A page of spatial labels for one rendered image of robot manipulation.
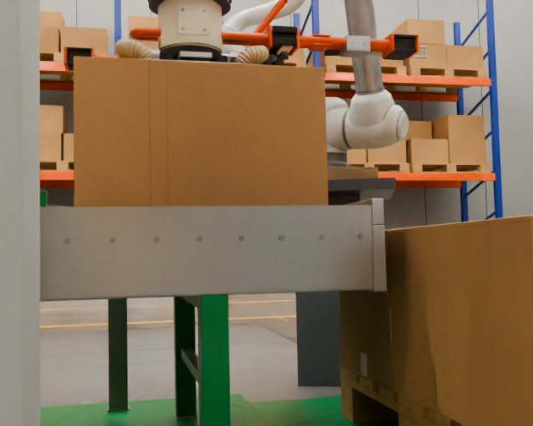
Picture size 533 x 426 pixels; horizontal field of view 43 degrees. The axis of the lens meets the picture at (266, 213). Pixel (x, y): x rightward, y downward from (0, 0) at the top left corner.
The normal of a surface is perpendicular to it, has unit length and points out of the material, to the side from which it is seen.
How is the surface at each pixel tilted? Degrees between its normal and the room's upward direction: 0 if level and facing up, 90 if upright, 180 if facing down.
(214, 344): 90
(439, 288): 90
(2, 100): 90
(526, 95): 90
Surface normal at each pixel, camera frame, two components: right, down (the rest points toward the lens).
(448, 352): -0.98, 0.01
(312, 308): -0.14, -0.06
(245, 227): 0.22, -0.07
